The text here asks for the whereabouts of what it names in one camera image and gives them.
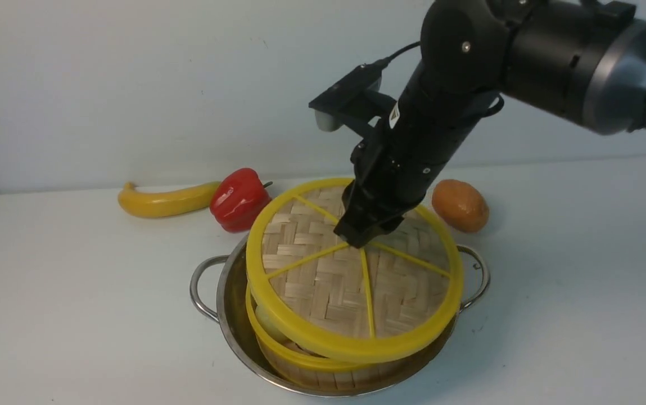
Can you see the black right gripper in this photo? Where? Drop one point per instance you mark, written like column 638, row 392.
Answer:
column 384, row 188

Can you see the yellow woven bamboo steamer lid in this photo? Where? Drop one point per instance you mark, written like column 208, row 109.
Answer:
column 379, row 303

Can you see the yellow bamboo steamer basket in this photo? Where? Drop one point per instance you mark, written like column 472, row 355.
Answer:
column 343, row 378

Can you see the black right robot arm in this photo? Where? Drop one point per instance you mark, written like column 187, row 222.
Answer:
column 584, row 62

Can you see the stainless steel pot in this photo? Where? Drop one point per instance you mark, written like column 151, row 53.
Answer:
column 237, row 330

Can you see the brown potato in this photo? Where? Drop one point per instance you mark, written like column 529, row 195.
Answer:
column 460, row 205

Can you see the red bell pepper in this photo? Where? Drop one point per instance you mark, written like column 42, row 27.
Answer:
column 238, row 200

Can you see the yellow banana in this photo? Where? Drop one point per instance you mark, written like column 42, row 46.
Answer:
column 166, row 204

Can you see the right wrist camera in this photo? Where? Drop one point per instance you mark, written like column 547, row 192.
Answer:
column 353, row 101

